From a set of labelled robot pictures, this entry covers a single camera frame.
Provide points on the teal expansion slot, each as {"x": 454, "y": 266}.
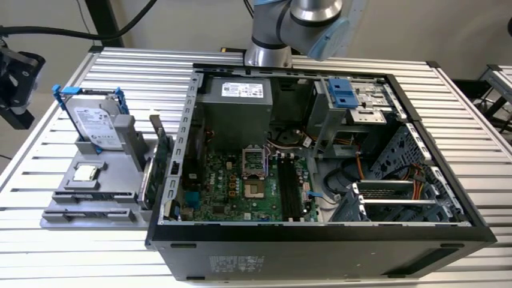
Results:
{"x": 193, "y": 200}

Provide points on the hard disk in blue carrier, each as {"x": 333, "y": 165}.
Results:
{"x": 94, "y": 120}

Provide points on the black table corner cap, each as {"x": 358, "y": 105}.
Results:
{"x": 97, "y": 49}
{"x": 433, "y": 64}

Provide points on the silver metal drive plate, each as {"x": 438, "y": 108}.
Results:
{"x": 366, "y": 117}

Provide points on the grey plastic parts rack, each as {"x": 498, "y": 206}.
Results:
{"x": 117, "y": 171}

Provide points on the RAM stick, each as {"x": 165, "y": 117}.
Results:
{"x": 97, "y": 195}
{"x": 89, "y": 214}

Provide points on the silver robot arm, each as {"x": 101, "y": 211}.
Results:
{"x": 273, "y": 24}

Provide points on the perforated metal cage wall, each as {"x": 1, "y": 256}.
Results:
{"x": 401, "y": 150}

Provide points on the neighbour metal slat table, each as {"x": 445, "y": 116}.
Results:
{"x": 501, "y": 78}

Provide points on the black upright post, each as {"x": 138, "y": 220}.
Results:
{"x": 106, "y": 18}

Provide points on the CPU socket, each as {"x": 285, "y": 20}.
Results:
{"x": 255, "y": 189}

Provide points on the black RAM slot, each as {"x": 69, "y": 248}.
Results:
{"x": 285, "y": 189}
{"x": 293, "y": 189}
{"x": 289, "y": 189}

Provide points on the grey metal disk bay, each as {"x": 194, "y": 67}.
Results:
{"x": 385, "y": 187}

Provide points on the small round internal speaker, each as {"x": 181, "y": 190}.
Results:
{"x": 290, "y": 136}

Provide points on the grey metal drive cage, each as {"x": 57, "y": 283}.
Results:
{"x": 325, "y": 126}

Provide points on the grey power supply unit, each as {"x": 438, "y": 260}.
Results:
{"x": 237, "y": 120}

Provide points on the black PC case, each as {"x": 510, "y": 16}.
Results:
{"x": 281, "y": 258}

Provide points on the green motherboard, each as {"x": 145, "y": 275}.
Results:
{"x": 225, "y": 198}

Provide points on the green graphics card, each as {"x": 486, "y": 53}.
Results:
{"x": 158, "y": 168}

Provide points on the blue plastic drive latch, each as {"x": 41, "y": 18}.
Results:
{"x": 342, "y": 93}

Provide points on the silver CPU chip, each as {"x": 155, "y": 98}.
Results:
{"x": 85, "y": 173}

